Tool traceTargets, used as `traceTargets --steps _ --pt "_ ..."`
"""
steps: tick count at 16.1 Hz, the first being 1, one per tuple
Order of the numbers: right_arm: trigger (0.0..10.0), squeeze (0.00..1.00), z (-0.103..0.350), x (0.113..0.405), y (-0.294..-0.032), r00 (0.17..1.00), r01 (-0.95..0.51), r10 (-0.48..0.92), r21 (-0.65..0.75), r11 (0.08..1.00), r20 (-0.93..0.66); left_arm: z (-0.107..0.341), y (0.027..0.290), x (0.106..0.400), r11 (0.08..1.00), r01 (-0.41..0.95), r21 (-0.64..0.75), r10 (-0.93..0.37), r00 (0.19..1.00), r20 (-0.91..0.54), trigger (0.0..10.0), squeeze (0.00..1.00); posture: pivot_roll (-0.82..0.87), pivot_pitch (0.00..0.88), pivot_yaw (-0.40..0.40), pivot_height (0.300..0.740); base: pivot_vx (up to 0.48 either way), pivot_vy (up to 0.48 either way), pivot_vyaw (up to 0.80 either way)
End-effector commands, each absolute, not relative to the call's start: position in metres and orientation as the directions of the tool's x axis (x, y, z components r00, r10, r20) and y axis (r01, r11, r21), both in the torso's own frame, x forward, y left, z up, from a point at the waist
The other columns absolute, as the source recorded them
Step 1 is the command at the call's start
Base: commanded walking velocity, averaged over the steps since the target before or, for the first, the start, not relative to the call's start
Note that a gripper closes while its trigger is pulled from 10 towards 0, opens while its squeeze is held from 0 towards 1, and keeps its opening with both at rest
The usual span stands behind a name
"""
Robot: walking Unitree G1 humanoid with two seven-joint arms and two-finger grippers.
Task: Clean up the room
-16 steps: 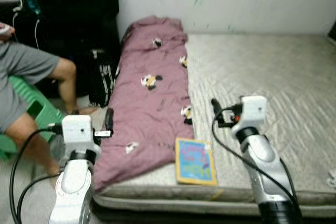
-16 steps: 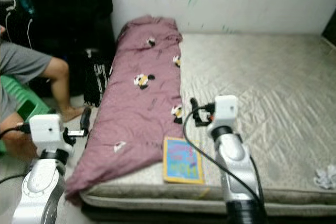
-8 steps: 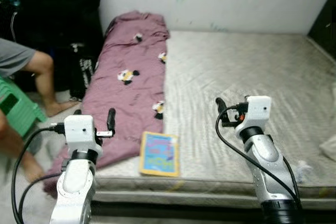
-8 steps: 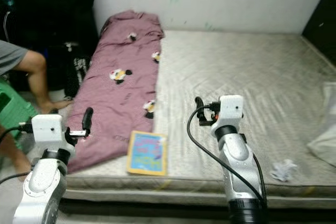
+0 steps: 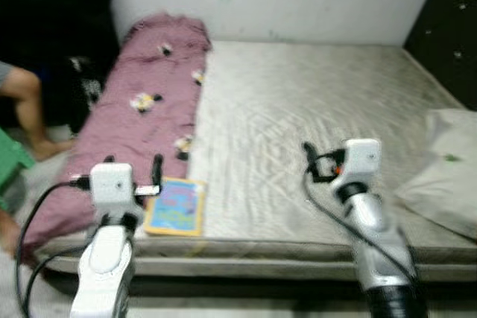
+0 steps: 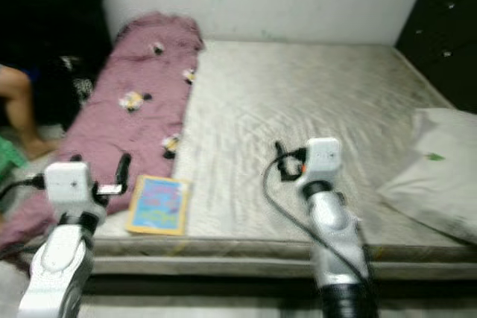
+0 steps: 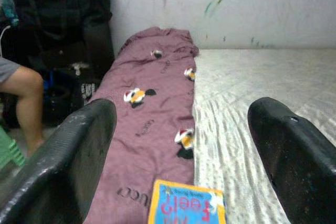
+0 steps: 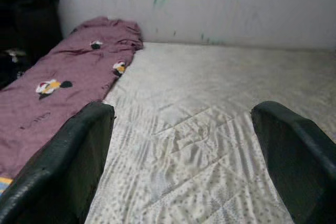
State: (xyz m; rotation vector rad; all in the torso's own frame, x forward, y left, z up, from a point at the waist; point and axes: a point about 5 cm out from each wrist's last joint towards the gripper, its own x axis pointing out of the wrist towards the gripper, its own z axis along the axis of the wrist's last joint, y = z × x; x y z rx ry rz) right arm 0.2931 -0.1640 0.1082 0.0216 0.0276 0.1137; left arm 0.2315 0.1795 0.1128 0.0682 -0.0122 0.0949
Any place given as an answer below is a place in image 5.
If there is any purple printed blanket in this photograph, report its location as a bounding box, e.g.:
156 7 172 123
21 11 213 255

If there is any colourful children's book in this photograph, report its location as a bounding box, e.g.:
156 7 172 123
142 177 207 238

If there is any grey patterned mattress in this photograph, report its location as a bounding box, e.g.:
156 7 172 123
34 39 477 283

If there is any black cloth with white print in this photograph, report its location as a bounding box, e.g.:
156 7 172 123
67 55 105 110

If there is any green plastic stool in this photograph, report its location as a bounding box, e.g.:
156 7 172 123
0 127 37 213

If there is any person in grey shorts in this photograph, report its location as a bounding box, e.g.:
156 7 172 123
0 60 77 162

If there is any pale grey pillow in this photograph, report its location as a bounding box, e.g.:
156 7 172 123
394 107 477 242

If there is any black tufted headboard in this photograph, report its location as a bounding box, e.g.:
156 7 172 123
402 0 477 112

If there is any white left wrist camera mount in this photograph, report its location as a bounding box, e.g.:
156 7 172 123
89 162 137 217

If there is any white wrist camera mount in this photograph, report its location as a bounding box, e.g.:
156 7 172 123
89 162 137 217
330 139 383 191

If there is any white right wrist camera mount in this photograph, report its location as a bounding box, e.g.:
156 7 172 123
330 139 383 191

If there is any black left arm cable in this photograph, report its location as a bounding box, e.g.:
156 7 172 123
15 177 92 318

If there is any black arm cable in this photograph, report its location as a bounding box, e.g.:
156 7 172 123
302 171 418 285
15 177 92 318

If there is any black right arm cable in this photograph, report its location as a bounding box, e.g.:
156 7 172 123
302 171 418 285

